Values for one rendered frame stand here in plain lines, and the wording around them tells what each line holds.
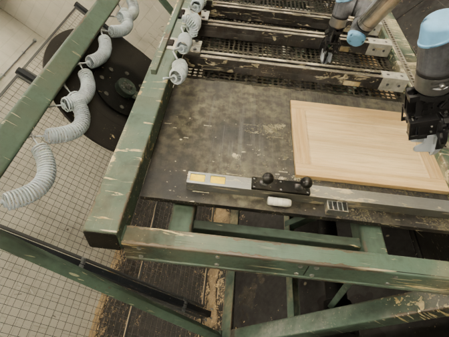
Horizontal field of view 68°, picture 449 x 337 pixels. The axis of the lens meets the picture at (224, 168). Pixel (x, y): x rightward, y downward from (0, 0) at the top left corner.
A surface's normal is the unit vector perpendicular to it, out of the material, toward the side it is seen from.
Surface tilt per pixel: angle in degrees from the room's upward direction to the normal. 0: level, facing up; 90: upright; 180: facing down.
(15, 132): 90
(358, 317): 0
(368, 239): 51
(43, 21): 90
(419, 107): 90
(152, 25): 90
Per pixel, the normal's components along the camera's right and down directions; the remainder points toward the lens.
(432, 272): 0.07, -0.65
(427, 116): -0.32, -0.65
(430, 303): -0.72, -0.50
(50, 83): 0.69, -0.43
